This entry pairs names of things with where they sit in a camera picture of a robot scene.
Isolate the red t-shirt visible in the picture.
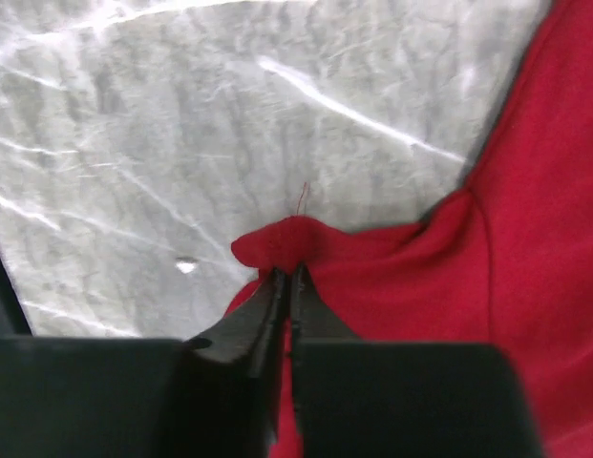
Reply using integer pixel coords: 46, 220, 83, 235
231, 1, 593, 457

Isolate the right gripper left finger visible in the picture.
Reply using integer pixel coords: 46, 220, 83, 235
0, 271, 286, 457

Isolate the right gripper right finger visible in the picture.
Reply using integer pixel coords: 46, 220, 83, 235
290, 266, 544, 457

